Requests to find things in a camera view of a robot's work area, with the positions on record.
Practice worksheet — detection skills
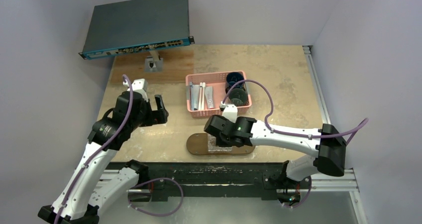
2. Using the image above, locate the grey metal bracket stand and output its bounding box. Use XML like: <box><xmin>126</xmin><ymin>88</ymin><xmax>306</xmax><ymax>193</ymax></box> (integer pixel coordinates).
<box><xmin>144</xmin><ymin>50</ymin><xmax>164</xmax><ymax>73</ymax></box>

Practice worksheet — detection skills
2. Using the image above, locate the aluminium frame rail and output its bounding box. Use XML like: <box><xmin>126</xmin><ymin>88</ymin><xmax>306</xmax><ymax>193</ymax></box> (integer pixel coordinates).
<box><xmin>303</xmin><ymin>46</ymin><xmax>358</xmax><ymax>193</ymax></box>

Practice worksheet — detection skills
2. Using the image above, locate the dark blue mug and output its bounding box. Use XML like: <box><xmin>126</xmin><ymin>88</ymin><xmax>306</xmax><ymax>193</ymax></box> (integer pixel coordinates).
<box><xmin>225</xmin><ymin>72</ymin><xmax>246</xmax><ymax>93</ymax></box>

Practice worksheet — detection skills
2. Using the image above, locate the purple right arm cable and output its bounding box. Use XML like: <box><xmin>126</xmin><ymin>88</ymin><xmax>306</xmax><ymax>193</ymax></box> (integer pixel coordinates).
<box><xmin>221</xmin><ymin>79</ymin><xmax>369</xmax><ymax>146</ymax></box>

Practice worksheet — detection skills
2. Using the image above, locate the pink plastic basket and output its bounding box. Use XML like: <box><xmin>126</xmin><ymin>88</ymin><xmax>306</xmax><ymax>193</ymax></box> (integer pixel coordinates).
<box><xmin>186</xmin><ymin>71</ymin><xmax>232</xmax><ymax>118</ymax></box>

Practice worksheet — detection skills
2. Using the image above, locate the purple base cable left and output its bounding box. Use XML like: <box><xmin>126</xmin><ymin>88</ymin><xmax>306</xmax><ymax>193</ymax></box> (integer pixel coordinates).
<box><xmin>127</xmin><ymin>178</ymin><xmax>184</xmax><ymax>217</ymax></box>

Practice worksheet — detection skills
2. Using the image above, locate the oval wooden tray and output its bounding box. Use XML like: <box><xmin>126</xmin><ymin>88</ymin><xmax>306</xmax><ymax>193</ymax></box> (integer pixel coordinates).
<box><xmin>186</xmin><ymin>133</ymin><xmax>255</xmax><ymax>156</ymax></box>

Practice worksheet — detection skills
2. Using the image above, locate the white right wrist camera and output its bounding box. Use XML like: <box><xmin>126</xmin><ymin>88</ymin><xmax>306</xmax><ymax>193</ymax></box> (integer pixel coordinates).
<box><xmin>220</xmin><ymin>104</ymin><xmax>238</xmax><ymax>123</ymax></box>

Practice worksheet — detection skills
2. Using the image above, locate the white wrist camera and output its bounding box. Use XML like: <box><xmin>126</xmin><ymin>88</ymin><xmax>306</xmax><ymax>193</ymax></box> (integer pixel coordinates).
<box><xmin>220</xmin><ymin>104</ymin><xmax>238</xmax><ymax>123</ymax></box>
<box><xmin>131</xmin><ymin>79</ymin><xmax>148</xmax><ymax>101</ymax></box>

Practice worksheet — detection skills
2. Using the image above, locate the blue capped toothpaste tube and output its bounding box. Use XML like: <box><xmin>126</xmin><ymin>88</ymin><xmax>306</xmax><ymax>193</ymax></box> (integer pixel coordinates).
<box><xmin>190</xmin><ymin>85</ymin><xmax>199</xmax><ymax>111</ymax></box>

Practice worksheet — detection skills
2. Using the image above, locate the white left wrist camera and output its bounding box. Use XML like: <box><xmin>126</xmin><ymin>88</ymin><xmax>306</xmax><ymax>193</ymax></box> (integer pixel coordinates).
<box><xmin>131</xmin><ymin>79</ymin><xmax>148</xmax><ymax>101</ymax></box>

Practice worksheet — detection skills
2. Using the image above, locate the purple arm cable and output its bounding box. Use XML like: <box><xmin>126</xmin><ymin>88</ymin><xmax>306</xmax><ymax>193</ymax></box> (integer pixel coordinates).
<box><xmin>52</xmin><ymin>74</ymin><xmax>134</xmax><ymax>224</ymax></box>
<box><xmin>221</xmin><ymin>79</ymin><xmax>369</xmax><ymax>146</ymax></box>

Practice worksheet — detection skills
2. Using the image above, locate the dark grey mug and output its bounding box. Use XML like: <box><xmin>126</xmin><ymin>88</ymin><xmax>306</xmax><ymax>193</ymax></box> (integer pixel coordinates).
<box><xmin>228</xmin><ymin>88</ymin><xmax>248</xmax><ymax>107</ymax></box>

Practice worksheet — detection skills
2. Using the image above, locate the clear glass toothbrush holder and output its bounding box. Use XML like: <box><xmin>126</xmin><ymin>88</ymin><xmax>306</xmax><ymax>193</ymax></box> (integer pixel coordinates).
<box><xmin>207</xmin><ymin>135</ymin><xmax>233</xmax><ymax>153</ymax></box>

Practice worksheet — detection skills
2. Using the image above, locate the black table front rail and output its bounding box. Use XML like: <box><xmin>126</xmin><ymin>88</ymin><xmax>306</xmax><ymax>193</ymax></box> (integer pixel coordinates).
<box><xmin>129</xmin><ymin>162</ymin><xmax>312</xmax><ymax>204</ymax></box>

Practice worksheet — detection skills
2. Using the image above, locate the grey blue network switch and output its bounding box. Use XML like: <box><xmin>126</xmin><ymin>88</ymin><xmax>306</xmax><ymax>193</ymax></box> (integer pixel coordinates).
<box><xmin>79</xmin><ymin>0</ymin><xmax>195</xmax><ymax>60</ymax></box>

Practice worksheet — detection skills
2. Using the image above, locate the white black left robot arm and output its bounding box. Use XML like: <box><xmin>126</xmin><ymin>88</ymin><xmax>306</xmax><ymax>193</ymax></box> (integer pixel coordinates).
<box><xmin>37</xmin><ymin>90</ymin><xmax>169</xmax><ymax>224</ymax></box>

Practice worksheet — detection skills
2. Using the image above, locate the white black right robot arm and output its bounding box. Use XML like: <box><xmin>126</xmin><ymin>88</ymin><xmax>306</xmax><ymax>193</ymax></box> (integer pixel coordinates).
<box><xmin>204</xmin><ymin>115</ymin><xmax>347</xmax><ymax>188</ymax></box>

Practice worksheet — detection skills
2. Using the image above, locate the brown wooden board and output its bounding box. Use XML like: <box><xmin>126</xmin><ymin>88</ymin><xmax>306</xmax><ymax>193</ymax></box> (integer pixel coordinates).
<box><xmin>109</xmin><ymin>48</ymin><xmax>194</xmax><ymax>84</ymax></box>

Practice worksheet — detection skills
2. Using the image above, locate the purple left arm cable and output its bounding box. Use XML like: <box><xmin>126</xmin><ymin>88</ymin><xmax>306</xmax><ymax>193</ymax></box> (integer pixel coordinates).
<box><xmin>52</xmin><ymin>74</ymin><xmax>134</xmax><ymax>224</ymax></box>

